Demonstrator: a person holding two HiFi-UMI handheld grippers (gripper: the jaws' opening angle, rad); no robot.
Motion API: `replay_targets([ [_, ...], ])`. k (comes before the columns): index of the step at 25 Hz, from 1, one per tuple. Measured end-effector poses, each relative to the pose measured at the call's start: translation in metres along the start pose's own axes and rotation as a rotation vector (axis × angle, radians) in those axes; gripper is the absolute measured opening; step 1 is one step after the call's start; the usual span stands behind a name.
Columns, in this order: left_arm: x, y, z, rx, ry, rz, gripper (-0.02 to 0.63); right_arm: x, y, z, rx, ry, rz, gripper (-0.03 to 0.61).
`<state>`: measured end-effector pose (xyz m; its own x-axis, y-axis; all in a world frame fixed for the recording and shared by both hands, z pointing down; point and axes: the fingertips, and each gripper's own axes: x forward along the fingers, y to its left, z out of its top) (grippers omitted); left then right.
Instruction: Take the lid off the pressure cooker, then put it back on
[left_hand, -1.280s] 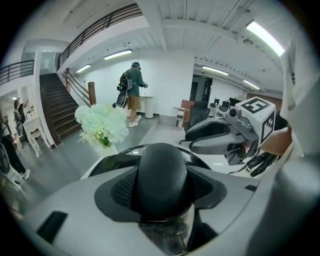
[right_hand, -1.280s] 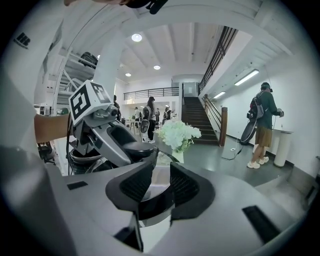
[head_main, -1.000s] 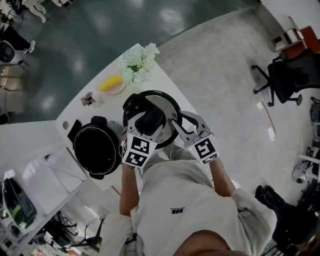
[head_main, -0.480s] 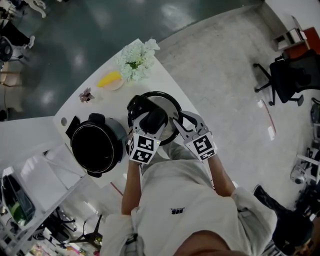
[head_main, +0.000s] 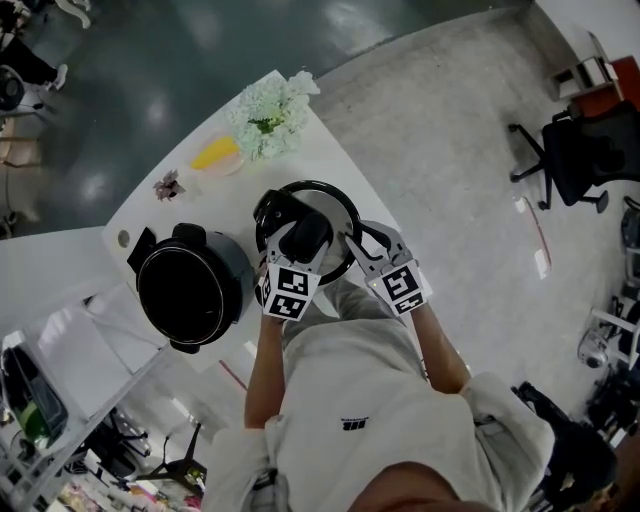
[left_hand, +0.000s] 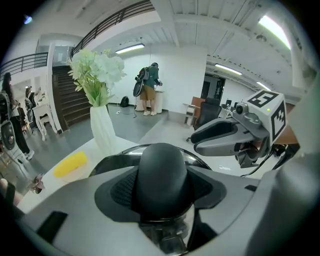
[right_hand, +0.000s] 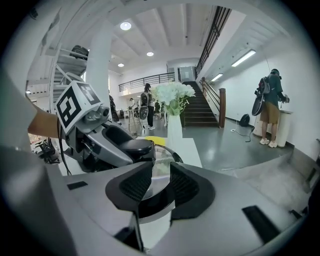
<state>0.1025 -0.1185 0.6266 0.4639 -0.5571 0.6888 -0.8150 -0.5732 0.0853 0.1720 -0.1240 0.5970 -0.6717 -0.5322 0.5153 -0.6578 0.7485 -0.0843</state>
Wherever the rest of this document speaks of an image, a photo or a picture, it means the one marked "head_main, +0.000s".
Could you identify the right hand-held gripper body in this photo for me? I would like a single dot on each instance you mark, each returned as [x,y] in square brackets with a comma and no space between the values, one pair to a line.
[402,287]

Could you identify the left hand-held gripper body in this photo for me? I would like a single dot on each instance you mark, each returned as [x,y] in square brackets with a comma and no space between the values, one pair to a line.
[292,295]

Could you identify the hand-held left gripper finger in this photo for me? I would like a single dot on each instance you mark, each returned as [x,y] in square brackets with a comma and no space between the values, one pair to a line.
[325,252]
[277,240]

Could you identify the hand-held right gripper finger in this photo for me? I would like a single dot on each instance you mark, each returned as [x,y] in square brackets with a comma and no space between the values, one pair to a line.
[395,240]
[360,255]

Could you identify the cooker lid with black handle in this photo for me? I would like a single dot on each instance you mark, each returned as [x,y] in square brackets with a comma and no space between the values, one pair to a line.
[325,205]

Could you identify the black pressure cooker pot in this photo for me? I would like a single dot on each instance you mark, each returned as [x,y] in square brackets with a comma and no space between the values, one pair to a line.
[180,295]

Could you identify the person's right forearm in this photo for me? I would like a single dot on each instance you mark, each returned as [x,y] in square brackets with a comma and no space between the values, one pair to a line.
[440,350]

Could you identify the person's left forearm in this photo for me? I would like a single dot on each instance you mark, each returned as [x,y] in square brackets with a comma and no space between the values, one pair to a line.
[265,375]

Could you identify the person's grey trousers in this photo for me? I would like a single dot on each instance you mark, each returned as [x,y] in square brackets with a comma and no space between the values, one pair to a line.
[360,310]

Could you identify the white square table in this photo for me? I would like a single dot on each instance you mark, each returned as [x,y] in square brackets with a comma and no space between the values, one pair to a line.
[235,200]

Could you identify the yellow corn cob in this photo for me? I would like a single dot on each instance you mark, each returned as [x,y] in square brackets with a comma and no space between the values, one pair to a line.
[215,151]

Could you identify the small pink potted plant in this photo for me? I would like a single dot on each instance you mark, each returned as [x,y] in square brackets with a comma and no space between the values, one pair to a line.
[169,186]

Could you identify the white flower bouquet in vase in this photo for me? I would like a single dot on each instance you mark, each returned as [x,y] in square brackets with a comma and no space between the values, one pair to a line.
[270,117]

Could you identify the person's white shirt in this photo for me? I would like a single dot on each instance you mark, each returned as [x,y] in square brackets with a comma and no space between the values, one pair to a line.
[375,415]

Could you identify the black folding stand with tray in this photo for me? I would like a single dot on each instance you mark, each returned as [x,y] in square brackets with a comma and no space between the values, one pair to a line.
[180,465]

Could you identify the black mesh office chair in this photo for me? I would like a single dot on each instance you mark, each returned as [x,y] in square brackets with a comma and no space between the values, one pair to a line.
[585,150]

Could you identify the white metal shelf rack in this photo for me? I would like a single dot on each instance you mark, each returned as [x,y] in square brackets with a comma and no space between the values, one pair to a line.
[75,350]

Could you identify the white equipment rack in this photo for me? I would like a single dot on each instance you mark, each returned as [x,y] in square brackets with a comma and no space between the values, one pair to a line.
[622,335]

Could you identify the red and white cabinet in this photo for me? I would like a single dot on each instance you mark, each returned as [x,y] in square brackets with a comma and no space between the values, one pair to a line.
[610,75]

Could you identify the black appliance with green window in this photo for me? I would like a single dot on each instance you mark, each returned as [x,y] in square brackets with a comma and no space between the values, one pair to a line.
[30,400]

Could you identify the white ornate table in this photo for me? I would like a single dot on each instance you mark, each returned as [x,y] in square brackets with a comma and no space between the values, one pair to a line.
[75,10]

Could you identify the grey round camera device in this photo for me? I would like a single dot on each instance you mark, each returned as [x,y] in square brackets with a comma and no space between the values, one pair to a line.
[592,350]

